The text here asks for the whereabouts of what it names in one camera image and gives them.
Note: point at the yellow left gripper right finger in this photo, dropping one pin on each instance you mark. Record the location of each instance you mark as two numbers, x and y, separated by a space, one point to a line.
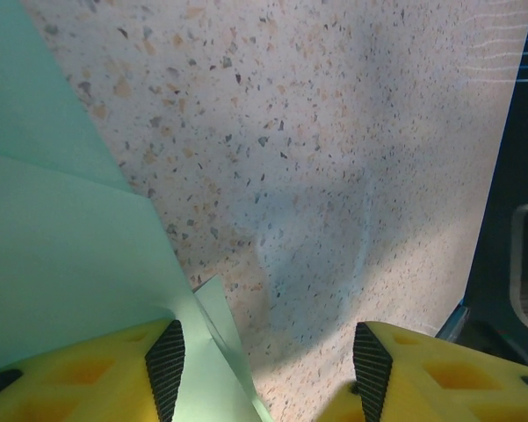
443 382

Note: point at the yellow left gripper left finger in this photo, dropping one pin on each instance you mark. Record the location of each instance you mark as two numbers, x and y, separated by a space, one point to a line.
92 378

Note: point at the light green paper sheet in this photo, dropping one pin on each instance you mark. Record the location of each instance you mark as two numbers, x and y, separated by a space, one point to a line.
70 242

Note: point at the blue table edge trim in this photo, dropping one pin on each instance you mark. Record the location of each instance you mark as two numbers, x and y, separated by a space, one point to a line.
459 316

